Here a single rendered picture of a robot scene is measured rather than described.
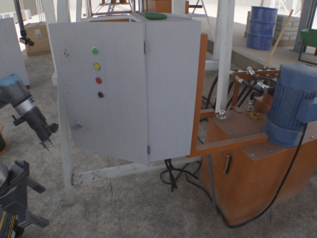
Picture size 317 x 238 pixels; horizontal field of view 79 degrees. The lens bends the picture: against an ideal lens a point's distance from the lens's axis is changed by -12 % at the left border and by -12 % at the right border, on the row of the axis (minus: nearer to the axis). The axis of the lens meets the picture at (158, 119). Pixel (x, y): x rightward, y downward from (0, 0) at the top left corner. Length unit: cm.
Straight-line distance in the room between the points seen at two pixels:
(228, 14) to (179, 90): 72
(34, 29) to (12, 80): 558
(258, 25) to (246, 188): 409
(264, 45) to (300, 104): 392
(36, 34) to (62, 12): 535
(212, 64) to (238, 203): 328
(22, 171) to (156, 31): 58
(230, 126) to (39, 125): 105
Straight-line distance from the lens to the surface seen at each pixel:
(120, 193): 174
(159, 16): 80
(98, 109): 93
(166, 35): 77
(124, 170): 156
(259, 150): 124
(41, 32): 650
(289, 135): 135
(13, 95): 96
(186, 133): 96
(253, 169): 124
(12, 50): 390
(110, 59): 80
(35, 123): 98
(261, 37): 503
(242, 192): 135
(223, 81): 149
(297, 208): 192
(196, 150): 108
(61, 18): 118
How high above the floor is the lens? 133
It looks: 31 degrees down
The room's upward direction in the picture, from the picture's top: straight up
